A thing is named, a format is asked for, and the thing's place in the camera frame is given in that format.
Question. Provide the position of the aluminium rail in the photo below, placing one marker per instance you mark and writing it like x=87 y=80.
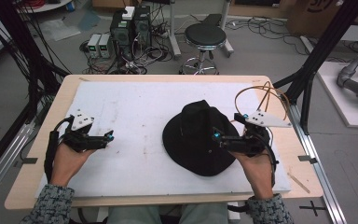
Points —
x=317 y=174
x=3 y=155

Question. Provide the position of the black brimmed hat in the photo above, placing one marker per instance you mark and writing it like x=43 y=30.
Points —
x=195 y=146

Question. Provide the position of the thin wooden stick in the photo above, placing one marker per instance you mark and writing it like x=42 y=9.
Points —
x=298 y=183

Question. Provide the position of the person's left hand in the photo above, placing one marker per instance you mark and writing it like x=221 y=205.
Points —
x=69 y=166

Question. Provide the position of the person's right hand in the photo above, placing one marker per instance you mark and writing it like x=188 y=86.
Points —
x=255 y=175

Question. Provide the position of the white table mat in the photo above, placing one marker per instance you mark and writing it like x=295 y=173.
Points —
x=136 y=124

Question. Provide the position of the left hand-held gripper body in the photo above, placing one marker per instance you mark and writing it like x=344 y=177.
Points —
x=78 y=137

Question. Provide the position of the grey power supply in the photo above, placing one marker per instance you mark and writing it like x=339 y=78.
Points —
x=93 y=46
x=105 y=46

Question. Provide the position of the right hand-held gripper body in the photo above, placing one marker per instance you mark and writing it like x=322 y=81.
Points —
x=254 y=137

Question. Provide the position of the small white box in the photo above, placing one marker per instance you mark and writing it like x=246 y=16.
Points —
x=128 y=12

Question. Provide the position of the black frame post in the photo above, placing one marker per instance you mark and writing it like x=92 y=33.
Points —
x=317 y=59
x=21 y=56

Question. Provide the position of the cardboard box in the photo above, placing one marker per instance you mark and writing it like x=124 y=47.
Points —
x=320 y=15

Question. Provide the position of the clear plastic sheet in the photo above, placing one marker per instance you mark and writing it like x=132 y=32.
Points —
x=59 y=29

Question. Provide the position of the white floor board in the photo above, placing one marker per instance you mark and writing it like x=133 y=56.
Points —
x=341 y=99

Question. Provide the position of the black computer tower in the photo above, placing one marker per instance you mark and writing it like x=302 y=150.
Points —
x=142 y=25
x=121 y=34

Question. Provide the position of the white desk leg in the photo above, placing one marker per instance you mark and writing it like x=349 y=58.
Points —
x=227 y=28
x=174 y=31

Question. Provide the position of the light wooden table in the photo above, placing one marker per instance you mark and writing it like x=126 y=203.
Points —
x=59 y=93

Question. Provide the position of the black round stool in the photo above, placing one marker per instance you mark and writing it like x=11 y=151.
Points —
x=205 y=39

